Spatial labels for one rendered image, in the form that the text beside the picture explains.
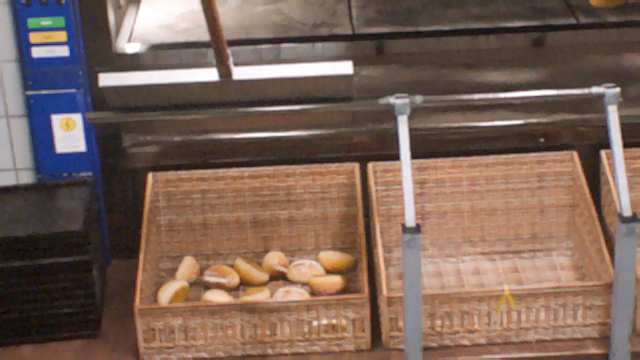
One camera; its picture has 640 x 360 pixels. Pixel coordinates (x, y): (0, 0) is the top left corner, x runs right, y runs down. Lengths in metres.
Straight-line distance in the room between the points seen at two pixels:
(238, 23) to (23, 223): 0.78
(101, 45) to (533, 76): 1.11
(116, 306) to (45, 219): 0.33
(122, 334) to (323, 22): 0.96
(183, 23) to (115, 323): 0.81
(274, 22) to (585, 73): 0.82
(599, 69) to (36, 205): 1.47
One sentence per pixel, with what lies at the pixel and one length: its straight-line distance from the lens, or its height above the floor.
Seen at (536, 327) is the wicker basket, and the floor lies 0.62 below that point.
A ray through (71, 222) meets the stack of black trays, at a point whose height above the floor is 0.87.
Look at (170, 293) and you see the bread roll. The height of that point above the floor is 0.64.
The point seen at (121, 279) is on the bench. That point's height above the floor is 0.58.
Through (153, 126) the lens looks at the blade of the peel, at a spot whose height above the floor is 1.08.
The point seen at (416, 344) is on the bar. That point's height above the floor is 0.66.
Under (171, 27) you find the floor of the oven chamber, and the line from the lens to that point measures 3.56.
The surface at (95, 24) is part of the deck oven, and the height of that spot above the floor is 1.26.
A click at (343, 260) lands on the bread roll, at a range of 3.46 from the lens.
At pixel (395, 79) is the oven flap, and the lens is 3.45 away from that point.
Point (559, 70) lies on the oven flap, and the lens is 3.50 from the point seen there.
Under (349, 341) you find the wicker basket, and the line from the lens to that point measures 3.22.
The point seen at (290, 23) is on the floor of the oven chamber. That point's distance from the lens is 3.52.
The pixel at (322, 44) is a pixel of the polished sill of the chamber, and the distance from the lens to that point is 3.38.
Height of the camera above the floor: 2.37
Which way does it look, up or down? 25 degrees down
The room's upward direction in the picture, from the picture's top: 2 degrees counter-clockwise
